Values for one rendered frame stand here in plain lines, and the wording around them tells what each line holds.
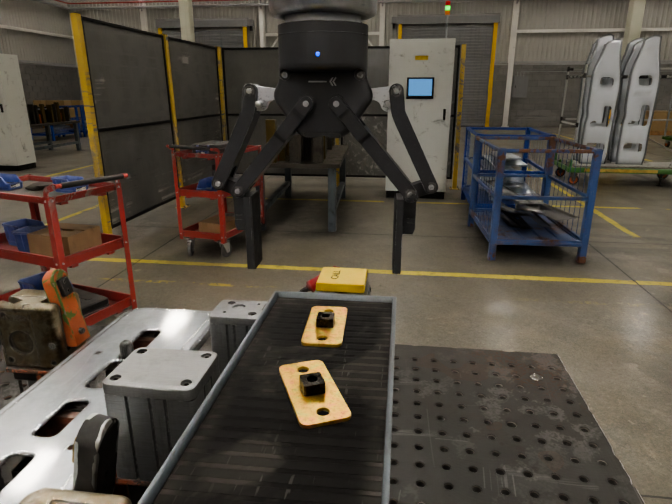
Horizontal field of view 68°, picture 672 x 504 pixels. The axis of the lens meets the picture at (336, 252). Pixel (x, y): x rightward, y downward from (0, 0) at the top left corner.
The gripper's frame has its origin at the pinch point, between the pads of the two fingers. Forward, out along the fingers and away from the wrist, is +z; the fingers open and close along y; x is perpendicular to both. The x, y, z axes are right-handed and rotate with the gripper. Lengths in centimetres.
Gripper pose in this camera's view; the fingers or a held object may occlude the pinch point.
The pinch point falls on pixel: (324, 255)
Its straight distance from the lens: 47.7
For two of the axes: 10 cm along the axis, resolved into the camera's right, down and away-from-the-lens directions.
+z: 0.0, 9.5, 3.1
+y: -10.0, -0.3, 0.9
